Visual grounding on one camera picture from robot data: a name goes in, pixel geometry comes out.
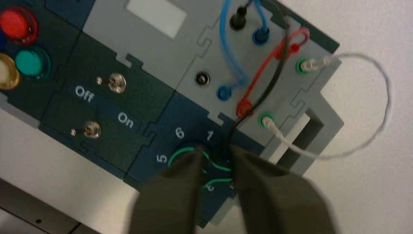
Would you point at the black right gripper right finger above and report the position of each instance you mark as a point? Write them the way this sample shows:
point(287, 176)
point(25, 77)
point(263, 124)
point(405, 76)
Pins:
point(277, 203)

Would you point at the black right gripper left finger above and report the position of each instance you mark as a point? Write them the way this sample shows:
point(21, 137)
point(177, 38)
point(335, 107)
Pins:
point(171, 200)

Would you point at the green pointer rotary knob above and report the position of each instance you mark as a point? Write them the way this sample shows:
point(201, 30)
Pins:
point(180, 151)

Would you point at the grey and teal task box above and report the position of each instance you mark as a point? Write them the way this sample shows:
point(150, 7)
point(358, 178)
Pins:
point(155, 51)

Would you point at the white rectangular label window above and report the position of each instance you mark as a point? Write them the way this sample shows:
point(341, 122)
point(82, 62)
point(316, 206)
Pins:
point(156, 16)

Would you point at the green round push button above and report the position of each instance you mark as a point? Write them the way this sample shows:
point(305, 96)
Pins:
point(31, 63)

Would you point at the yellow round push button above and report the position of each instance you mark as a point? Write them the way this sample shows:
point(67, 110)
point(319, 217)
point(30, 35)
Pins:
point(5, 71)

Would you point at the red round push button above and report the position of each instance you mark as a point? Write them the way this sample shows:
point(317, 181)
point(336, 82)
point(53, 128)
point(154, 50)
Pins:
point(16, 24)

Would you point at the metal toggle switch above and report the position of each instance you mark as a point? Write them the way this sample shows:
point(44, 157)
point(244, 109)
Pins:
point(92, 130)
point(116, 83)

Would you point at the grey metal table frame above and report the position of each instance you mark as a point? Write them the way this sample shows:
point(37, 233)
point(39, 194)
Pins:
point(32, 210)

